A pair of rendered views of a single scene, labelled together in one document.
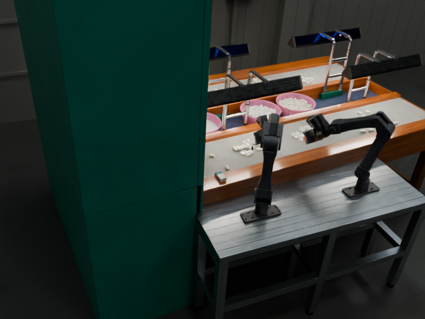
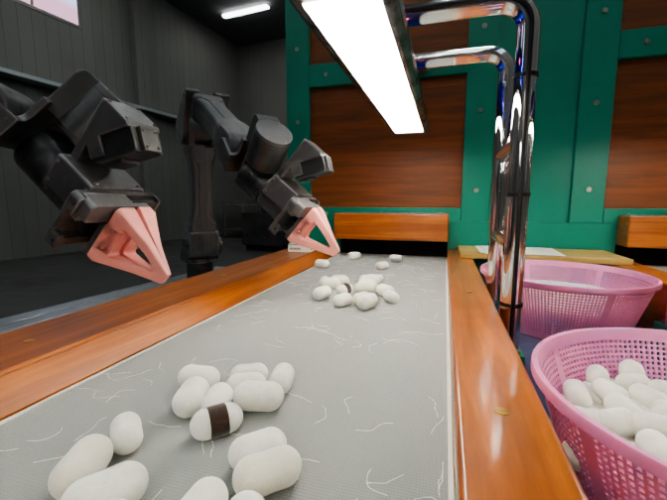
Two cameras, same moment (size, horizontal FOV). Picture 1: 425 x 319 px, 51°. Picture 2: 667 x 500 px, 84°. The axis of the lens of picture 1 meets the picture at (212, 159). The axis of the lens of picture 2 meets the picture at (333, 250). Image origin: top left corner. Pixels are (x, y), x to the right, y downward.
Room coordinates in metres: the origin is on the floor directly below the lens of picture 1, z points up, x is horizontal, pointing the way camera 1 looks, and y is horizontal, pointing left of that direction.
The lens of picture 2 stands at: (2.53, -0.64, 0.89)
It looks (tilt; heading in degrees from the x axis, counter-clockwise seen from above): 8 degrees down; 136
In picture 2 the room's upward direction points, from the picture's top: straight up
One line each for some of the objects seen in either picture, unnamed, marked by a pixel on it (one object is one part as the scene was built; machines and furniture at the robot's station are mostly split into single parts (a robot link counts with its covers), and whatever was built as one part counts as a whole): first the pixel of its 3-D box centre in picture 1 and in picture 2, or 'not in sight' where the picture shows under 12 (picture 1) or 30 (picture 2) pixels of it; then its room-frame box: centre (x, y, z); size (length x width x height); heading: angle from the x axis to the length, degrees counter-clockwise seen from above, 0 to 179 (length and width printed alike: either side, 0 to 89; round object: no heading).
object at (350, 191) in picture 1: (362, 184); not in sight; (1.89, -0.80, 0.71); 0.20 x 0.07 x 0.08; 114
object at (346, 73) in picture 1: (384, 64); not in sight; (2.66, -1.04, 1.08); 0.62 x 0.08 x 0.07; 119
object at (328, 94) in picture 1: (329, 64); not in sight; (3.09, -0.81, 0.90); 0.20 x 0.19 x 0.45; 119
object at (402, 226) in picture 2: not in sight; (390, 225); (1.92, 0.16, 0.83); 0.30 x 0.06 x 0.07; 29
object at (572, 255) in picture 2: not in sight; (533, 254); (2.24, 0.28, 0.77); 0.33 x 0.15 x 0.01; 29
